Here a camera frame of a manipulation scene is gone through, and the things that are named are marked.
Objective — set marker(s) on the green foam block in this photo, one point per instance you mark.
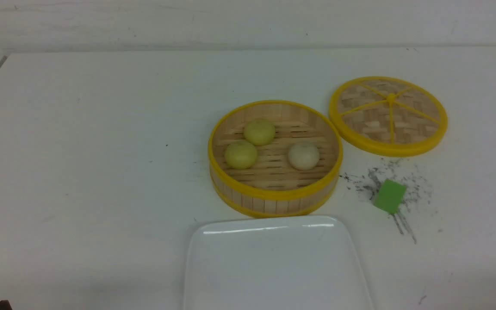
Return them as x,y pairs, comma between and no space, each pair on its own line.
389,197

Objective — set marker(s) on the white rectangular plate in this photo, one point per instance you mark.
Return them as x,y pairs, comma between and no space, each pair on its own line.
283,263

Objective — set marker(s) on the yellow bamboo steamer lid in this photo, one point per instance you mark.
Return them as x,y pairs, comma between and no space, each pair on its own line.
388,116

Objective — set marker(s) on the yellow bamboo steamer basket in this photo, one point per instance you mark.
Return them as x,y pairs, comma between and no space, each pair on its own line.
272,187

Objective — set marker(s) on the yellow steamed bun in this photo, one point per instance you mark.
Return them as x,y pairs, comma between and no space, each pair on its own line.
241,155
259,132

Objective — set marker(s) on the white steamed bun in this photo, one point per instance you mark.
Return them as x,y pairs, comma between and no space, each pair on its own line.
303,156

